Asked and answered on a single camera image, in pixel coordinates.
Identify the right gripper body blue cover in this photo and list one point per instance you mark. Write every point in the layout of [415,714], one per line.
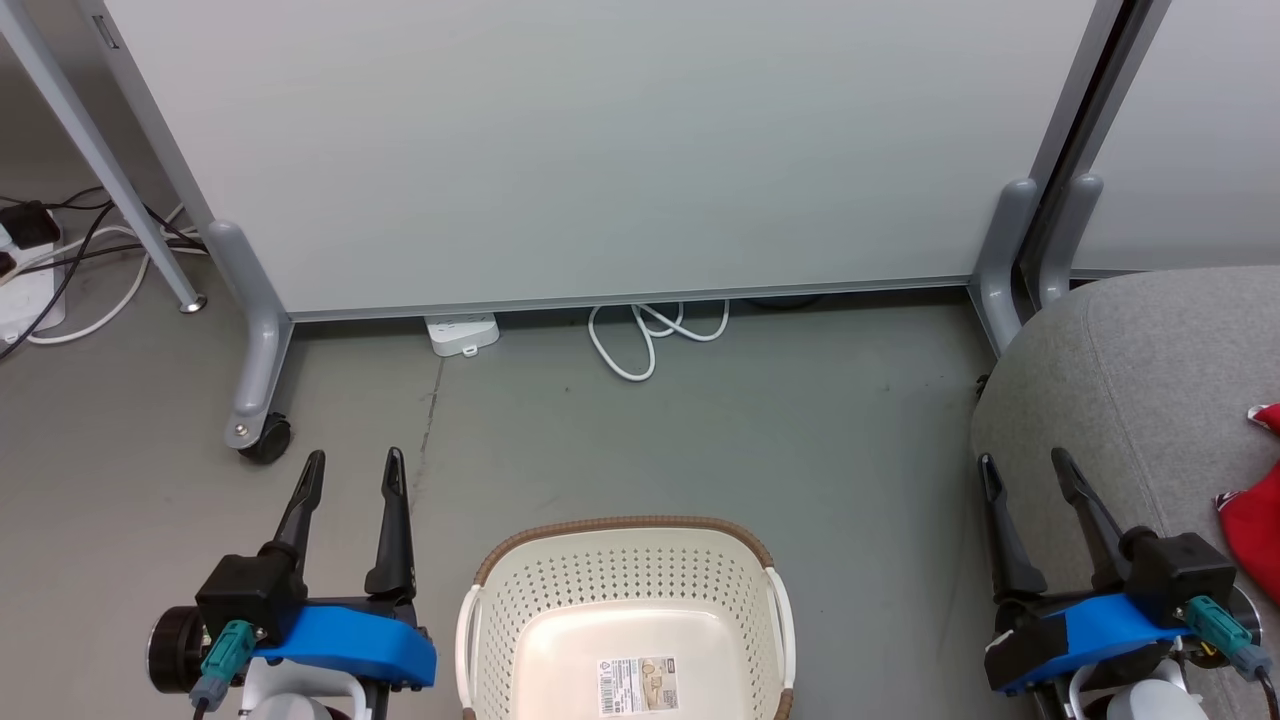
[1100,625]

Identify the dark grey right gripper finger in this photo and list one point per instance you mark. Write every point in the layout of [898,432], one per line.
[1095,530]
[1010,560]

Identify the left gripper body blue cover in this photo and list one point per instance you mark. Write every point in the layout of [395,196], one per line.
[350,640]

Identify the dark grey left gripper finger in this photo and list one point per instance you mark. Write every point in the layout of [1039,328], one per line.
[300,515]
[395,540]

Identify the red clothing with white stripe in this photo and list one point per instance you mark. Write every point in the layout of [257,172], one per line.
[1255,530]

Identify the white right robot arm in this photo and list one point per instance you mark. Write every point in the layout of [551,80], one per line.
[1140,700]

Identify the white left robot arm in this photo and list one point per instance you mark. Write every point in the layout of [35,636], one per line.
[300,700]

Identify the cream perforated laundry basket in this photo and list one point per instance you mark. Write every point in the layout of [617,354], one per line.
[620,580]

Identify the black caster wheel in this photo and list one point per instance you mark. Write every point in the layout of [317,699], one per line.
[270,440]

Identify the grey fabric sofa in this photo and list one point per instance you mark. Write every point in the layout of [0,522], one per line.
[1120,400]

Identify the small black caster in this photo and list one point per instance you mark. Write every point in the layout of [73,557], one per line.
[983,385]

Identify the small white power strip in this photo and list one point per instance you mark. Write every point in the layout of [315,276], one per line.
[462,332]

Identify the paper label sticker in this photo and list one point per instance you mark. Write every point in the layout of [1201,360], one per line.
[638,685]

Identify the long white power strip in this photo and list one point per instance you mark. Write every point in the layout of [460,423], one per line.
[35,295]

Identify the black power adapter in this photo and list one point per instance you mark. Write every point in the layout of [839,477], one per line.
[28,225]

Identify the grey metal table leg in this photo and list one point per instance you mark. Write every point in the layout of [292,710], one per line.
[100,160]

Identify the white partition panel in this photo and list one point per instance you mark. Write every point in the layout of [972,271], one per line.
[600,150]
[1200,130]

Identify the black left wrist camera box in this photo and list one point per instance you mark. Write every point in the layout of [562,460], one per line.
[245,590]

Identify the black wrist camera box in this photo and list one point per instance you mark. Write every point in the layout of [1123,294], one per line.
[1180,575]
[245,590]

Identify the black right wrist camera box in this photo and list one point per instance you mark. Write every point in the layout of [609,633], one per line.
[1180,575]

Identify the teal right camera connector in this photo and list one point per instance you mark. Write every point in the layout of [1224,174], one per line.
[1220,630]

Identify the teal camera connector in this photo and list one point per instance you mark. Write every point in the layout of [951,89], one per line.
[1220,630]
[225,655]

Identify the teal left camera connector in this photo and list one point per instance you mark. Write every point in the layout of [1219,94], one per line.
[225,655]

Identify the grey partition post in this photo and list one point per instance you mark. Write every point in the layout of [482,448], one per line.
[1000,270]
[1065,240]
[255,330]

